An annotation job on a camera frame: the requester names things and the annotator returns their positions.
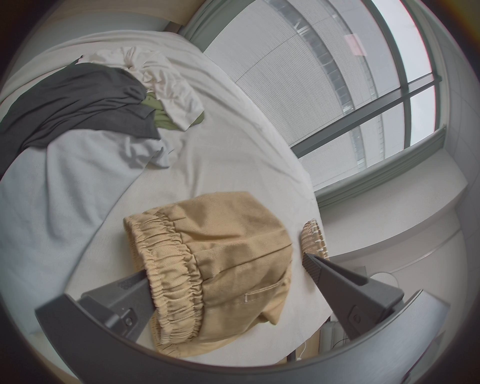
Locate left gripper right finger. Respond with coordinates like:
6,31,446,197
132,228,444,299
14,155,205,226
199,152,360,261
302,252,404,340

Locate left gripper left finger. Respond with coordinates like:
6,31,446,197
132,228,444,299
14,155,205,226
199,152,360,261
80,268,156,341

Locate tan shorts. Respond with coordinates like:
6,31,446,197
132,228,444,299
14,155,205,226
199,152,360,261
124,191,293,357

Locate round woven basket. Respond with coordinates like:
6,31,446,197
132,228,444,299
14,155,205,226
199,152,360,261
300,219,331,263

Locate pale blue garment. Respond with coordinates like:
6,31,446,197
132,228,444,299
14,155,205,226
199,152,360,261
0,127,177,301

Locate green garment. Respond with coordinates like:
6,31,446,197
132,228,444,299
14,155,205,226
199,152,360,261
140,92,205,132

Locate black garment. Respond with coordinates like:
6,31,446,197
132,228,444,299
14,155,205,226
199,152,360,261
0,62,162,177

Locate white garment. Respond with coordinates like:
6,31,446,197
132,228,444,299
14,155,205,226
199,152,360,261
79,47,205,132

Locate window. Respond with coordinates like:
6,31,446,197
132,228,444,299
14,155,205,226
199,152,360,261
202,0,447,190

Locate grey-green curtain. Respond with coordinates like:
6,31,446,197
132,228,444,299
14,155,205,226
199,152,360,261
180,0,259,53

